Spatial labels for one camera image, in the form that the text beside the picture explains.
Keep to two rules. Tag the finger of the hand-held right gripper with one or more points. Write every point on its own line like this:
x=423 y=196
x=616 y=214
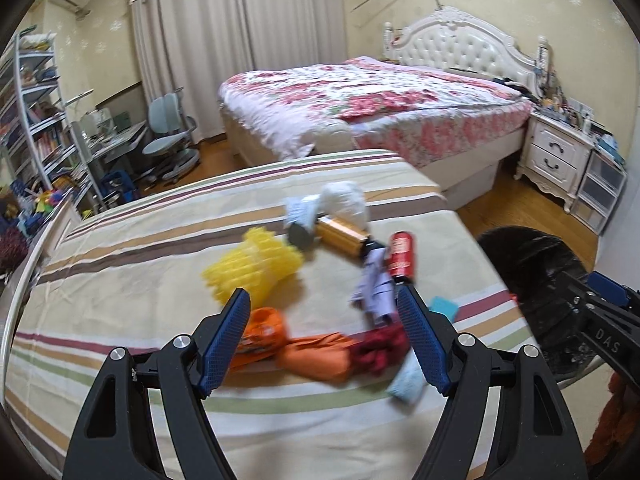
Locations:
x=580 y=295
x=607 y=288

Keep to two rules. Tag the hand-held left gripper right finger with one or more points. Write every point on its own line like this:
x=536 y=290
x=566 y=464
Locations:
x=422 y=345

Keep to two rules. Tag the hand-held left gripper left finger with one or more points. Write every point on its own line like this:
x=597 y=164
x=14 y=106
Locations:
x=225 y=345

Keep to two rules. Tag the orange printed plastic bag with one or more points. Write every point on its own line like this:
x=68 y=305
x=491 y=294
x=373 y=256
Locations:
x=262 y=337

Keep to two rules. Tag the light blue packet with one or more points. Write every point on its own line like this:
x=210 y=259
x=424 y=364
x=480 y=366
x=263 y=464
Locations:
x=407 y=382

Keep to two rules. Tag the trash bin with black liner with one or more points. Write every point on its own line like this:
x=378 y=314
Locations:
x=530 y=280

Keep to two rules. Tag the purple and white wrapper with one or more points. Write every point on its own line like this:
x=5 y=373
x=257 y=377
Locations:
x=375 y=290

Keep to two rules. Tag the yellow foam net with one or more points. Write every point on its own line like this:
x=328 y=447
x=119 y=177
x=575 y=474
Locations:
x=255 y=262

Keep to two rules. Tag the plain orange bag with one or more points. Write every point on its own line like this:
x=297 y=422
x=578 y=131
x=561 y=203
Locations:
x=315 y=360

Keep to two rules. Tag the red can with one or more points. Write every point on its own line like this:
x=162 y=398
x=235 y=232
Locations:
x=401 y=255

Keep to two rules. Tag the teal card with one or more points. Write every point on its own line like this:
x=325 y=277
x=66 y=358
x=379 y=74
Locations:
x=445 y=308

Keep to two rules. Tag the plastic drawer unit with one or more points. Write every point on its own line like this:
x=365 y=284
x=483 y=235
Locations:
x=597 y=185

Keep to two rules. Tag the gold bottle with black cap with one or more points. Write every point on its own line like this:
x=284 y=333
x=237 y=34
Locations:
x=342 y=235

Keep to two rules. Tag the teal box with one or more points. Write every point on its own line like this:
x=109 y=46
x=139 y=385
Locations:
x=607 y=145

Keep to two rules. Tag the white nightstand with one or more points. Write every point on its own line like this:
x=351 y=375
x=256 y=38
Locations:
x=555 y=150

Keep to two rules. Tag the white crumpled plastic bag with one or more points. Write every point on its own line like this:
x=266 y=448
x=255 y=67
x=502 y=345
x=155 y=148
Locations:
x=345 y=205

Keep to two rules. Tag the blue plastic crate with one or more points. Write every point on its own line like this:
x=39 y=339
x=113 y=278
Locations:
x=120 y=187

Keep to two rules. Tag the cluster of cosmetic bottles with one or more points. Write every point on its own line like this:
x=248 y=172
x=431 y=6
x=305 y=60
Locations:
x=562 y=100

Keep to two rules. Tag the grey desk chair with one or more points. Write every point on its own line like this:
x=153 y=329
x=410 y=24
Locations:
x=167 y=135

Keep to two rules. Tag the grey study desk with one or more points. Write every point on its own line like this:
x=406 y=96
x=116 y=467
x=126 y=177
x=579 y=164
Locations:
x=117 y=140

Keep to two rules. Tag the pile of colourful toys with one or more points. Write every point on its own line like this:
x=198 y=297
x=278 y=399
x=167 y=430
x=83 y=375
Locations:
x=35 y=210

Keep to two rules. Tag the maroon fluffy pompom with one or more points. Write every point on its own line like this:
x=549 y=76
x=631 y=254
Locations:
x=10 y=252

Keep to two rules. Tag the floral quilt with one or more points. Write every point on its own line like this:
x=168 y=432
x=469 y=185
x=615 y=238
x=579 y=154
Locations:
x=380 y=95

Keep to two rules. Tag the white tufted headboard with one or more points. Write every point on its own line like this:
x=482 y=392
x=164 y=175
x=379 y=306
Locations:
x=465 y=45

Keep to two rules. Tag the desk lamp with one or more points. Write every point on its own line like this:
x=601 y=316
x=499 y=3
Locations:
x=80 y=95

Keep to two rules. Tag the white bookshelf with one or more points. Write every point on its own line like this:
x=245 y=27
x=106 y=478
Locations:
x=35 y=125

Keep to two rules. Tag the beige curtains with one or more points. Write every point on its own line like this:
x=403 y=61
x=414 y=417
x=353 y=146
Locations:
x=225 y=25

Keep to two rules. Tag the white bed frame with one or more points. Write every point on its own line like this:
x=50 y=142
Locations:
x=470 y=180

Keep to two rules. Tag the white curved bed rail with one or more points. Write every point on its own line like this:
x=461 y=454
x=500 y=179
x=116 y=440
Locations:
x=27 y=265

